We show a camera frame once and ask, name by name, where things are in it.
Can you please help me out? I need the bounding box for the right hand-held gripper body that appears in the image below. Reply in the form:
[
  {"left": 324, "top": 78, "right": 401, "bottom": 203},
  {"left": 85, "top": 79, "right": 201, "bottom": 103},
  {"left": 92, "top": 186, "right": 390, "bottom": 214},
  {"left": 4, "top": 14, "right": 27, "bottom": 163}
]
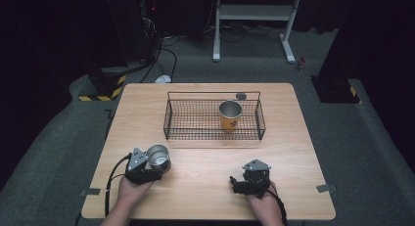
[{"left": 235, "top": 158, "right": 272, "bottom": 199}]

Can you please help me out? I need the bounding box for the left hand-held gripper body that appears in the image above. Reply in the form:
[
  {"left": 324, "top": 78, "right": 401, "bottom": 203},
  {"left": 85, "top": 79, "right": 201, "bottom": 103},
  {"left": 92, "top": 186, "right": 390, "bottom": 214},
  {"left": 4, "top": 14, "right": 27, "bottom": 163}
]
[{"left": 124, "top": 147, "right": 163, "bottom": 186}]

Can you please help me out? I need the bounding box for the silver metal cup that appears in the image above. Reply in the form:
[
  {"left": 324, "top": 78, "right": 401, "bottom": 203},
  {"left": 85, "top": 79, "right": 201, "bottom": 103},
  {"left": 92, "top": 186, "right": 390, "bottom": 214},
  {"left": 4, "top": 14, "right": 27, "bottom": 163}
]
[{"left": 145, "top": 144, "right": 172, "bottom": 175}]

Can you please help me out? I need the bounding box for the black wire basket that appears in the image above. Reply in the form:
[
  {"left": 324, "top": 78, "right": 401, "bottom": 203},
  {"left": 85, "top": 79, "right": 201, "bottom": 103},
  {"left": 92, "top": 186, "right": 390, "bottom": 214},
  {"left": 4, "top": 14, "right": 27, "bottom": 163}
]
[{"left": 162, "top": 90, "right": 267, "bottom": 142}]

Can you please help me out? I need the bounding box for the tall orange paper cup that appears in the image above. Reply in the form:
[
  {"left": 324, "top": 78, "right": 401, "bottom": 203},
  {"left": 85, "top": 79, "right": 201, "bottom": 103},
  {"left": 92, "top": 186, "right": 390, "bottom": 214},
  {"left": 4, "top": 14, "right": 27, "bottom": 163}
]
[{"left": 218, "top": 100, "right": 244, "bottom": 132}]

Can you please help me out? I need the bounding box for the person's right hand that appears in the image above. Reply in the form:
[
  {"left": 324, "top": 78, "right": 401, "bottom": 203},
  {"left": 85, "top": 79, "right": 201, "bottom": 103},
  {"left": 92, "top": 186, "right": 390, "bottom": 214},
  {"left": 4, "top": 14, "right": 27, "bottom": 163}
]
[{"left": 246, "top": 181, "right": 279, "bottom": 215}]

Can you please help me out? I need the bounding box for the person's left hand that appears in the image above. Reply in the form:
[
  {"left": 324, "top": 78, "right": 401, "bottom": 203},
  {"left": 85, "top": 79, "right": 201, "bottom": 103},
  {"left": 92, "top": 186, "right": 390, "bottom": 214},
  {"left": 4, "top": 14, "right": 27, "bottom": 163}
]
[{"left": 116, "top": 176, "right": 155, "bottom": 209}]

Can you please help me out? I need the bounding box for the grey tape piece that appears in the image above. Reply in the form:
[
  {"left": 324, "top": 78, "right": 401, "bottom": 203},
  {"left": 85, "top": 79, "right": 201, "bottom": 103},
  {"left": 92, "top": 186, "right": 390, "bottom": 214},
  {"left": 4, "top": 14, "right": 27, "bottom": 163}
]
[
  {"left": 79, "top": 188, "right": 102, "bottom": 198},
  {"left": 315, "top": 183, "right": 338, "bottom": 194}
]

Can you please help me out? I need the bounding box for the white power adapter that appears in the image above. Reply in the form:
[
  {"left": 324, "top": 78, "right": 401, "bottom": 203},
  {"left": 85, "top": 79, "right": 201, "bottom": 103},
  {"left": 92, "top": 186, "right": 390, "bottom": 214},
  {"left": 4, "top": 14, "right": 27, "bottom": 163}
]
[{"left": 154, "top": 74, "right": 172, "bottom": 85}]

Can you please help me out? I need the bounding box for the black yellow striped base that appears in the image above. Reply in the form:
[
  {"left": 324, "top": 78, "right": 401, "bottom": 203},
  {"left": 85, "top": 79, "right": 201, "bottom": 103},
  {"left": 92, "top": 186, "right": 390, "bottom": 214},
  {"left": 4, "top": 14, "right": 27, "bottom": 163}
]
[
  {"left": 77, "top": 67, "right": 128, "bottom": 103},
  {"left": 309, "top": 75, "right": 363, "bottom": 106}
]

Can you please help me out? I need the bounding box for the dark equipment rack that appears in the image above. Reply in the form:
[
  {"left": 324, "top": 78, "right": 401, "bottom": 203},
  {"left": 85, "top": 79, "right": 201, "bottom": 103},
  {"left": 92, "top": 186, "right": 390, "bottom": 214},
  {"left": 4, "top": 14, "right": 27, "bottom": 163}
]
[{"left": 136, "top": 0, "right": 164, "bottom": 65}]

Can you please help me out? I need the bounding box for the white metal stand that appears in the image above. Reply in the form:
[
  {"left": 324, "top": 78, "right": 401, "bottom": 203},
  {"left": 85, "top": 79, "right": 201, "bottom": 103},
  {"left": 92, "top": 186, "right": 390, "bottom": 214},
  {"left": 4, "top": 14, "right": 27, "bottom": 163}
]
[{"left": 211, "top": 0, "right": 303, "bottom": 65}]

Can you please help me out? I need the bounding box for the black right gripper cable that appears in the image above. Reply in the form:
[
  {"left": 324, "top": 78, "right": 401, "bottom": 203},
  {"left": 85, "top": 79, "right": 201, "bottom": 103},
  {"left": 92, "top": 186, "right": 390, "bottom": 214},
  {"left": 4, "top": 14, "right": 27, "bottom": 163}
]
[{"left": 267, "top": 186, "right": 290, "bottom": 226}]

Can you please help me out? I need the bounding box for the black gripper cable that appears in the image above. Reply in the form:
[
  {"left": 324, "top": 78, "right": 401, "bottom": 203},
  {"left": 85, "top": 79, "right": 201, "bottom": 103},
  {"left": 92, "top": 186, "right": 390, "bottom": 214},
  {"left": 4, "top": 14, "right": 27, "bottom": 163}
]
[
  {"left": 104, "top": 153, "right": 132, "bottom": 218},
  {"left": 267, "top": 186, "right": 290, "bottom": 226}
]

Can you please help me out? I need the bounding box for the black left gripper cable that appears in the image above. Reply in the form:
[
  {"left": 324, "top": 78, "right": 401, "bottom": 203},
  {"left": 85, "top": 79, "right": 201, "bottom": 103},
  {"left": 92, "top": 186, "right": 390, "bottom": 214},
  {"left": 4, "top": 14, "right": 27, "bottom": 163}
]
[{"left": 104, "top": 153, "right": 132, "bottom": 218}]

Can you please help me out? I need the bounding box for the black floor cable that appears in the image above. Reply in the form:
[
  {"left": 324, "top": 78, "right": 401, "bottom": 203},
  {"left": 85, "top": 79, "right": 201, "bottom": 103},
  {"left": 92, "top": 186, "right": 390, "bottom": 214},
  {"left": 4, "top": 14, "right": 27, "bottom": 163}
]
[{"left": 139, "top": 36, "right": 181, "bottom": 84}]

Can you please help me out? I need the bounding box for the tangle of floor cables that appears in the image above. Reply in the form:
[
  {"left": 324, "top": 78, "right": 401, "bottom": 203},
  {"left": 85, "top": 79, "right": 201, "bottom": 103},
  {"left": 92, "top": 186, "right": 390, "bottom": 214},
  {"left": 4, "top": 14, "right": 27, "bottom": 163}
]
[{"left": 201, "top": 21, "right": 286, "bottom": 44}]

